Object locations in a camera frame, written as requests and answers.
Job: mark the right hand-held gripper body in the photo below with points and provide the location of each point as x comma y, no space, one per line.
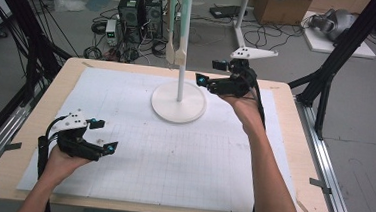
236,82

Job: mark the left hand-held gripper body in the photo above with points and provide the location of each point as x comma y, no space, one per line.
76,145

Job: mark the white utensil stand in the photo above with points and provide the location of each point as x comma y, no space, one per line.
178,105

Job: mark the person's left hand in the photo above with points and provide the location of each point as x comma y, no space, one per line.
63,167

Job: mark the person's right hand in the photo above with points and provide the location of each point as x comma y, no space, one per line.
247,111

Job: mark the white grid mat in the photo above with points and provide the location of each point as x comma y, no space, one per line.
140,132

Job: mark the white table leg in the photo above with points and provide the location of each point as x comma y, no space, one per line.
241,23

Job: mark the flat black box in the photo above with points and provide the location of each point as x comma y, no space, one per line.
224,11

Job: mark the narrow black computer tower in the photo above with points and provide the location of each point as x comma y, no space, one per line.
154,13

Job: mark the large cardboard box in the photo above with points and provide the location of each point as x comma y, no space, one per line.
283,7

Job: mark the white power supply unit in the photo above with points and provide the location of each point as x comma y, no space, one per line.
111,32

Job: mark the wide black computer tower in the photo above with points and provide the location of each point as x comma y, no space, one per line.
131,10

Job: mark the white floor board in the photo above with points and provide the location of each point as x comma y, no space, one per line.
343,48

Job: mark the grey headset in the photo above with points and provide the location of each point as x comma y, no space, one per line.
335,22

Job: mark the clear plastic bag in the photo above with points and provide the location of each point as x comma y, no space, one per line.
68,2

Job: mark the grey metal bracket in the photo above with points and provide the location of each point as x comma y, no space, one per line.
319,184
9,147

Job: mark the black metal frame stand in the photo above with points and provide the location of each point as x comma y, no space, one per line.
21,24
343,46

